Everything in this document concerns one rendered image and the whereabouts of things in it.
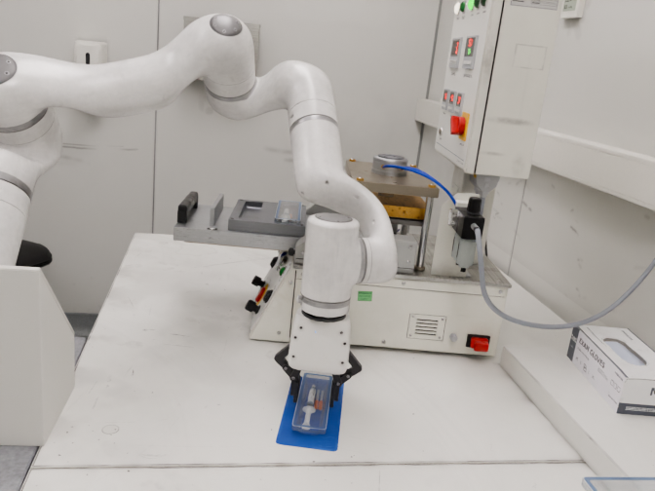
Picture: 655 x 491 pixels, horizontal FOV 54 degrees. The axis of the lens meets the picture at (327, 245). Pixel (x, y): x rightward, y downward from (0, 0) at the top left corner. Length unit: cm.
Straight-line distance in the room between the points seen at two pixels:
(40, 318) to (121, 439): 23
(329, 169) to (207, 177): 187
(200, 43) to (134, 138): 175
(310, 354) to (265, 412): 14
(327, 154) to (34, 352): 55
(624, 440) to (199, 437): 69
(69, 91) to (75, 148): 177
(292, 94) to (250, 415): 57
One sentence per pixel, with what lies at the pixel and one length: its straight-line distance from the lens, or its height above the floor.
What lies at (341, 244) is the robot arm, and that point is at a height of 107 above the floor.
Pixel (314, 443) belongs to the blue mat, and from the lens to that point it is 107.
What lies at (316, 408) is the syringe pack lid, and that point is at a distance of 112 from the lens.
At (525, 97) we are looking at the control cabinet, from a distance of 133.
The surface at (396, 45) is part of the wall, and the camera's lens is 297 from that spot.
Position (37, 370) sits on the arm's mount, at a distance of 102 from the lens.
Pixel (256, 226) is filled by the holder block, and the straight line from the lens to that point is 137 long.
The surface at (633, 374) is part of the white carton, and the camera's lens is 127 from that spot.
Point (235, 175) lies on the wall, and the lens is 293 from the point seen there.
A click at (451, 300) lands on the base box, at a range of 138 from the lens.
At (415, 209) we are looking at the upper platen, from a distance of 137.
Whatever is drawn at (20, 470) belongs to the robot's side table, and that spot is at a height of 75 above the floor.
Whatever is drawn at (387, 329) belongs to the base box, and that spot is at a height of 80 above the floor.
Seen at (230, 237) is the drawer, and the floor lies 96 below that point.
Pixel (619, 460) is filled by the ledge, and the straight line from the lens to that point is 114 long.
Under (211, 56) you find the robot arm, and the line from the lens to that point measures 119.
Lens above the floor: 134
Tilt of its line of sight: 16 degrees down
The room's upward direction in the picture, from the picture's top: 6 degrees clockwise
